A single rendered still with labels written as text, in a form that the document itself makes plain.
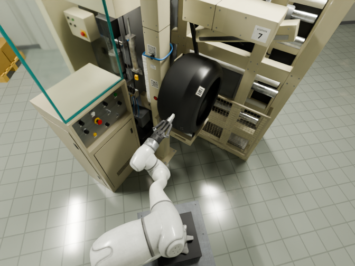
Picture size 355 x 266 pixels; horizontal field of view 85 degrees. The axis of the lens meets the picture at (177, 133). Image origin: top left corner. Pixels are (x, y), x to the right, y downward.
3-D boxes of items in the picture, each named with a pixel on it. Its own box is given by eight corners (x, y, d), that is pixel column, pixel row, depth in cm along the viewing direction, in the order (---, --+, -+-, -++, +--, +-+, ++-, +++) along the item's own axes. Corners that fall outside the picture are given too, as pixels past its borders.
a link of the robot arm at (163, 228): (171, 193, 76) (138, 207, 74) (189, 230, 61) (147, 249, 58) (178, 217, 82) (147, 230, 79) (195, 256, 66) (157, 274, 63)
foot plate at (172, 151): (148, 155, 256) (148, 155, 254) (160, 141, 270) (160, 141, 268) (165, 165, 248) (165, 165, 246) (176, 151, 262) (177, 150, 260)
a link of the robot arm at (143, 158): (139, 142, 124) (152, 154, 130) (123, 162, 118) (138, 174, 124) (147, 143, 115) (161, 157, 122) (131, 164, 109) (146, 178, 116)
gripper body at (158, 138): (158, 141, 120) (167, 130, 124) (147, 135, 122) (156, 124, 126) (160, 146, 126) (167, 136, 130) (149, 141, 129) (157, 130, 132)
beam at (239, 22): (181, 20, 135) (182, -5, 122) (198, 8, 148) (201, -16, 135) (267, 48, 117) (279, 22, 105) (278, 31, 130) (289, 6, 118)
